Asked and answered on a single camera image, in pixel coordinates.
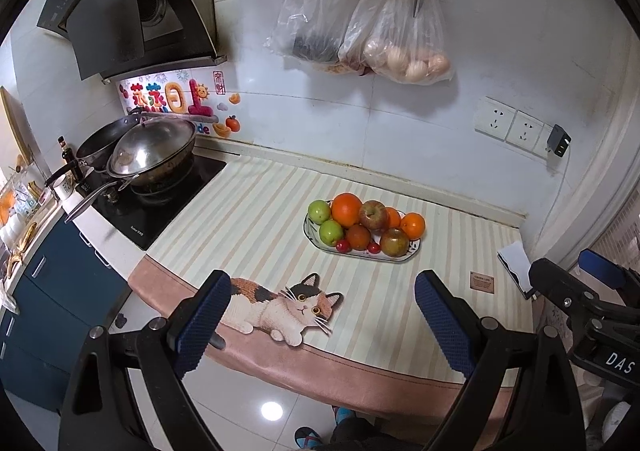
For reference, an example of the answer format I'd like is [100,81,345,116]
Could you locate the white folded paper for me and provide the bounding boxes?
[497,241,538,301]

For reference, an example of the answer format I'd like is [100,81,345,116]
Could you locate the white wall socket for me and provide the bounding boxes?
[506,110,551,154]
[474,96,517,138]

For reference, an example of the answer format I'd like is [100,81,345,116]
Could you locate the black charger plug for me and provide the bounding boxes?
[546,125,572,158]

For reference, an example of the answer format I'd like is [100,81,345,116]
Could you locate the striped cat mat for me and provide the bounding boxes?
[127,156,535,419]

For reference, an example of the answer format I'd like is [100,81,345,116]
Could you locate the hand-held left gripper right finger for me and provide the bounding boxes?
[414,269,587,451]

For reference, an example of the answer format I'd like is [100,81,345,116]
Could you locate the green apple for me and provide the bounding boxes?
[307,200,332,224]
[319,220,344,246]

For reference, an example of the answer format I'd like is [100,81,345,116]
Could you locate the red yellow apple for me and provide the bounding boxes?
[360,200,388,231]

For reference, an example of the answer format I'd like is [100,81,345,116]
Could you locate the black cooktop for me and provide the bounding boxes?
[75,154,227,252]

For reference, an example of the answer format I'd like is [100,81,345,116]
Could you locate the wooden cutting board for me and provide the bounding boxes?
[0,86,33,167]

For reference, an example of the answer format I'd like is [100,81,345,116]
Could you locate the large orange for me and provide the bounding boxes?
[331,192,363,227]

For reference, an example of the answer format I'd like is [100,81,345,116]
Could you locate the dark red apple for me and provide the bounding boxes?
[380,227,409,257]

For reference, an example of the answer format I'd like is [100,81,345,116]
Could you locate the dark orange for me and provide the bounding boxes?
[346,224,372,251]

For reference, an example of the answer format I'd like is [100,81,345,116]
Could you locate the steel wok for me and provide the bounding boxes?
[65,146,197,224]

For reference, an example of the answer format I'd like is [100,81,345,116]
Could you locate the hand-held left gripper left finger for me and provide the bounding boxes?
[57,269,233,451]

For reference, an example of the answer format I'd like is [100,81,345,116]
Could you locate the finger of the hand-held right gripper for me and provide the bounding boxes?
[577,248,640,293]
[528,258,603,319]

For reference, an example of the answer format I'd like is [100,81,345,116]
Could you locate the white mug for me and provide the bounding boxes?
[51,174,76,201]

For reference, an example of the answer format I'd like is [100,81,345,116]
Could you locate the dark sauce bottle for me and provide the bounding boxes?
[56,135,86,182]

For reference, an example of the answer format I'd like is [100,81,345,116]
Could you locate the plastic bag of eggs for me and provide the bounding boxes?
[362,0,456,84]

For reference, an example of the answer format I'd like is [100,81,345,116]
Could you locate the patterned white plate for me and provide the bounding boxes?
[303,200,422,263]

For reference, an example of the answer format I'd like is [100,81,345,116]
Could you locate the colourful wall stickers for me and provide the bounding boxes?
[117,71,243,138]

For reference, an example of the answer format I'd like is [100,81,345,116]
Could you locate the steel wok lid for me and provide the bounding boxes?
[107,118,197,177]

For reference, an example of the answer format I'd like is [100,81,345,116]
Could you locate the black range hood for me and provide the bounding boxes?
[36,0,228,82]

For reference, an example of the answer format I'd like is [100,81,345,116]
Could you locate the black frying pan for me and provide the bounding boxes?
[45,114,146,187]

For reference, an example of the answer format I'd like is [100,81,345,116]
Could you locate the cluttered utensil rack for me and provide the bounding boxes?
[0,166,56,282]

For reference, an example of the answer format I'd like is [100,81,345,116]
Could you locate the blue cabinet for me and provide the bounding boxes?
[0,216,133,387]

